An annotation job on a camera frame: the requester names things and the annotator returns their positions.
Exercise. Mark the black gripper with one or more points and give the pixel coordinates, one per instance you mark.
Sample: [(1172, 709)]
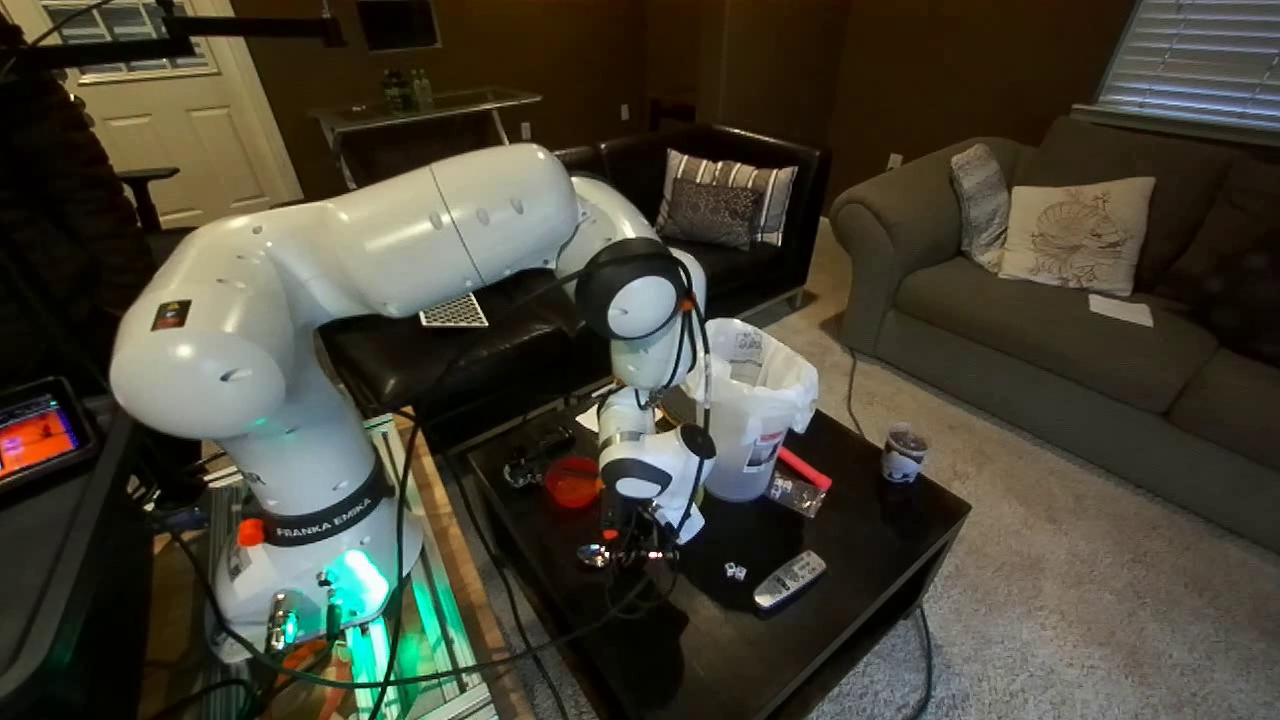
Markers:
[(638, 521)]

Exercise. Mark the silver spoon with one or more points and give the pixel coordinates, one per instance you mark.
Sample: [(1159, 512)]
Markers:
[(627, 555)]

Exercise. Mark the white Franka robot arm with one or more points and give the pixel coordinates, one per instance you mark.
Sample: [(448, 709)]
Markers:
[(400, 241)]

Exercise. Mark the small white object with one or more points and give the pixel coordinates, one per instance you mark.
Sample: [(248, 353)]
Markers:
[(734, 568)]

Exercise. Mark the small black device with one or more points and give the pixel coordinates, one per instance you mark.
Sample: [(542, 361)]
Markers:
[(526, 469)]

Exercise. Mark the grey remote control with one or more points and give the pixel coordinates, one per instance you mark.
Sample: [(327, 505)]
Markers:
[(790, 579)]

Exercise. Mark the robot mounting cart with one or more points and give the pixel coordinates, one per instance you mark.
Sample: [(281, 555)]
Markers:
[(441, 624)]

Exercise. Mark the black coffee table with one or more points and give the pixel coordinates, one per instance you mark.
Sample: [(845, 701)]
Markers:
[(824, 560)]

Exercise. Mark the white bin with plastic bag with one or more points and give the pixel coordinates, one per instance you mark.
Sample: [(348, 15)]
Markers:
[(753, 400)]

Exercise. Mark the black leather ottoman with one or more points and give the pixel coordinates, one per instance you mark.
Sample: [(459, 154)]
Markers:
[(455, 361)]

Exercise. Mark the small metal can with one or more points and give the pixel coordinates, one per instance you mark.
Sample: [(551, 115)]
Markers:
[(906, 457)]

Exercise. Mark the flat grey booklet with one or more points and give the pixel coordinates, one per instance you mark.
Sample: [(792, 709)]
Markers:
[(459, 315)]

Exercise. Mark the black leather armchair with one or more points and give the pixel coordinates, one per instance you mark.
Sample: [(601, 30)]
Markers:
[(763, 274)]

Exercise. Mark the grey patterned cushion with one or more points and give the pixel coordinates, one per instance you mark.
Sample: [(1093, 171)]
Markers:
[(724, 200)]

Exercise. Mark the grey green sofa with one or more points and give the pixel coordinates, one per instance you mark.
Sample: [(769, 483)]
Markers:
[(1064, 373)]

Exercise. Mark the glass console table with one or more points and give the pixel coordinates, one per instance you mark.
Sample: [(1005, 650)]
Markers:
[(425, 115)]

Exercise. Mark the striped pillow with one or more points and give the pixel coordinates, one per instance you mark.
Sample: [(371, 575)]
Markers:
[(983, 200)]

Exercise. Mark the glass bottles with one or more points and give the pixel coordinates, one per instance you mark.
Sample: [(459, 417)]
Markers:
[(404, 90)]

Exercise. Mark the white paper sheet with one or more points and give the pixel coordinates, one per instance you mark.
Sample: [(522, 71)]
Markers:
[(1121, 310)]

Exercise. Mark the beige patterned pillow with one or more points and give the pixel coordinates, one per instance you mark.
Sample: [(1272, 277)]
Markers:
[(1076, 235)]

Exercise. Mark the white panel door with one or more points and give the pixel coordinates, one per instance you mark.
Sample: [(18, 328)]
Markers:
[(203, 134)]

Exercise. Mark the tablet screen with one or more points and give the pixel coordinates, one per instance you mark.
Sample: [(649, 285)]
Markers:
[(39, 436)]

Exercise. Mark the dark plaid pillow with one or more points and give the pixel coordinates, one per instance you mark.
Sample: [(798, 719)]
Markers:
[(1232, 283)]

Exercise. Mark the window blinds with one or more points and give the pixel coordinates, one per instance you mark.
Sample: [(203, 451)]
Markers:
[(1200, 61)]

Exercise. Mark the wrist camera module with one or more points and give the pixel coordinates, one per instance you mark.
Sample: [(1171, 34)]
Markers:
[(696, 442)]

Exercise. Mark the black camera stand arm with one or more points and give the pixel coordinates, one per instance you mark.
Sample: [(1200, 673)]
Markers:
[(184, 34)]

